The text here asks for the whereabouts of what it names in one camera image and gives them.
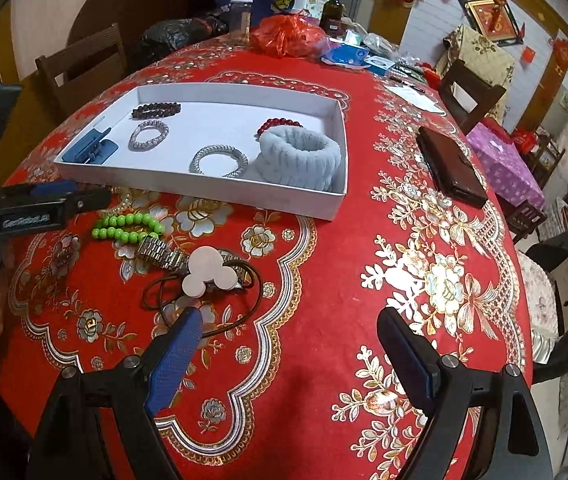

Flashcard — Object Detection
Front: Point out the glass jar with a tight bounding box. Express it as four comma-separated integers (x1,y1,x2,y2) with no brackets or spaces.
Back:
227,0,254,41

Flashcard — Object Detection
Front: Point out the blue tissue box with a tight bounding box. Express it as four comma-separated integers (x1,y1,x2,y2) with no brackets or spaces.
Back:
321,42,370,67

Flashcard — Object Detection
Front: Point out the black plastic bag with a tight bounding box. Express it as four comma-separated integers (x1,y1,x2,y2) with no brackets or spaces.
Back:
133,17,230,61

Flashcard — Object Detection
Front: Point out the green bead bracelet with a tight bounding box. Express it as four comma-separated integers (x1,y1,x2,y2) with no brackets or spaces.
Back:
91,212,166,244

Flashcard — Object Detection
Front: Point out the metal link wristwatch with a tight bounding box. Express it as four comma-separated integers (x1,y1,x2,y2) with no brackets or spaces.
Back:
136,236,248,291

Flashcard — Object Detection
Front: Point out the purple tablecloth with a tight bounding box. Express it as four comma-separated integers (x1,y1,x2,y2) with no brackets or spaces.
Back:
466,122,548,211

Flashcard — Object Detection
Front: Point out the clear plastic bag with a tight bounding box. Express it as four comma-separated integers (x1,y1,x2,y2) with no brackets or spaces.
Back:
363,32,400,56

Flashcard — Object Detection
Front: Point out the framed red diamond decoration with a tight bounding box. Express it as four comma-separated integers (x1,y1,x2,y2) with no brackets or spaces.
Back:
456,0,525,46

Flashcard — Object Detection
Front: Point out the white shallow cardboard box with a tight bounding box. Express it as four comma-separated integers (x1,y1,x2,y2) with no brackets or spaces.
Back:
53,82,350,221

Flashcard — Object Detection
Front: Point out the grey fluffy wristband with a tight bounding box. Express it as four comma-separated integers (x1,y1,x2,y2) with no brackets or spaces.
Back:
256,126,341,193

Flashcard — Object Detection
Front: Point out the clear spiral hair tie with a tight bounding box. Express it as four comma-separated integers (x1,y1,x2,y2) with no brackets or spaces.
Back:
112,188,139,217

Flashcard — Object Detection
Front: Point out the black pen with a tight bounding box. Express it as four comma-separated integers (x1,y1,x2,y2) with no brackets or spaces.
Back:
387,74,426,92

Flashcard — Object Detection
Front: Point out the white grey bead bracelet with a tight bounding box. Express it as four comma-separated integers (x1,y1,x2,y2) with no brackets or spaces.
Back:
127,119,171,152

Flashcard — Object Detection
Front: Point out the dark wine bottle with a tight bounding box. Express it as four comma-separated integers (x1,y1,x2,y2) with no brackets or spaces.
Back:
319,0,345,39

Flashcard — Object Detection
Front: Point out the red bead bracelet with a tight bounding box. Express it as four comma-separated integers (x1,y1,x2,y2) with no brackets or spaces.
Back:
256,117,305,137

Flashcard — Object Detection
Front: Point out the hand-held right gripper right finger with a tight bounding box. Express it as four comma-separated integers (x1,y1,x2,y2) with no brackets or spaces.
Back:
376,306,555,480

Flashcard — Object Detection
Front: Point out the white paper sheet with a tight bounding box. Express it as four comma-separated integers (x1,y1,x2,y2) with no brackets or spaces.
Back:
383,82,445,114

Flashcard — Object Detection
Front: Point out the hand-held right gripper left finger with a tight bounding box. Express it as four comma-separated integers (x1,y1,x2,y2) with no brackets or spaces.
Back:
29,306,203,480

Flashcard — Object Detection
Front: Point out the silver braided bracelet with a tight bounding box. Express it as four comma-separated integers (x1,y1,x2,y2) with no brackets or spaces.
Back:
188,143,249,179

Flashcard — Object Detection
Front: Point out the brown leather wallet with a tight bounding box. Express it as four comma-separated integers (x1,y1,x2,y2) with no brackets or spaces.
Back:
416,125,489,210

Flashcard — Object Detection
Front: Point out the brown cord necklace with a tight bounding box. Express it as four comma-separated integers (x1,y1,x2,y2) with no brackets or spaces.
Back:
143,258,265,341

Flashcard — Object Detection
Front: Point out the floral cushioned chair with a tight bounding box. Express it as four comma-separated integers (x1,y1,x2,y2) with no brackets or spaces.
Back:
513,249,565,366

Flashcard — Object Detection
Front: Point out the wooden slatted chair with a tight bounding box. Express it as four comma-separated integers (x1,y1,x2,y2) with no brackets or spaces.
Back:
35,22,130,126

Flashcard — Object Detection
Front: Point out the small red knot decoration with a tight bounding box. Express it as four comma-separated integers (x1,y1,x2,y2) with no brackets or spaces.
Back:
551,37,568,74

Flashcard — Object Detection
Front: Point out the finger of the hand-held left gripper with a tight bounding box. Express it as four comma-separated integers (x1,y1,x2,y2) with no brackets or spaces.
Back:
0,182,79,204
0,188,113,237

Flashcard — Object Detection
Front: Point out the dark wooden bead bracelet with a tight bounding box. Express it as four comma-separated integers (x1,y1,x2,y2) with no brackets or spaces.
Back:
131,102,184,120

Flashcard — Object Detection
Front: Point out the red plastic bag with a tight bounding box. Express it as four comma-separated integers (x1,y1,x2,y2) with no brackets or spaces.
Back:
249,13,329,57

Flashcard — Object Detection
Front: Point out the floral chair cover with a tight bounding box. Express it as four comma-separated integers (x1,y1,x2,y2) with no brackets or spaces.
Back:
436,23,515,121

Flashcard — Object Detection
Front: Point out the dark wooden chair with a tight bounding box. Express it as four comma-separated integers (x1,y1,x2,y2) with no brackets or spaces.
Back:
437,58,508,134

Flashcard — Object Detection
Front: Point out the blue hair claw clip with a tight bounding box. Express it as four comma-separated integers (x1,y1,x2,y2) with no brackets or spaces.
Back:
61,127,115,165

